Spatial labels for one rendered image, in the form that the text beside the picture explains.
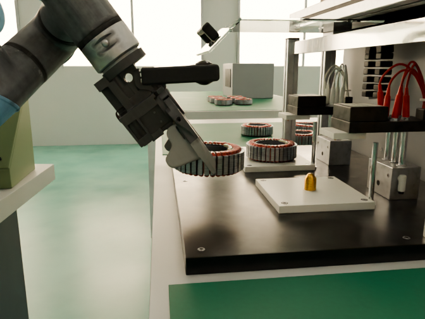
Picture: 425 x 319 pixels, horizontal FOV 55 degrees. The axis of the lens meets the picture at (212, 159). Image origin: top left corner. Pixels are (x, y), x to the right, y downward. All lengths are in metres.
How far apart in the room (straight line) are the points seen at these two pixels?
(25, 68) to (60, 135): 4.93
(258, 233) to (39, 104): 5.13
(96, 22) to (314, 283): 0.43
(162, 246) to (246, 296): 0.16
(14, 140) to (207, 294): 0.59
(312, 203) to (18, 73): 0.46
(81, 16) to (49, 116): 4.98
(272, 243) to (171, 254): 0.13
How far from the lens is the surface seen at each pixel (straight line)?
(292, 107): 0.91
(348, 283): 0.49
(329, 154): 0.92
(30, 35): 0.67
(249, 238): 0.52
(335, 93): 0.96
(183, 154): 0.58
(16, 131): 0.93
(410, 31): 0.63
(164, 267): 0.50
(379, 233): 0.58
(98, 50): 0.59
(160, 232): 0.60
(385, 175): 0.72
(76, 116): 5.48
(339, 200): 0.65
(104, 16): 0.60
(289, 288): 0.46
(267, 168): 0.84
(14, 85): 0.63
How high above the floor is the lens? 0.98
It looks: 13 degrees down
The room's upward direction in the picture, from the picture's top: straight up
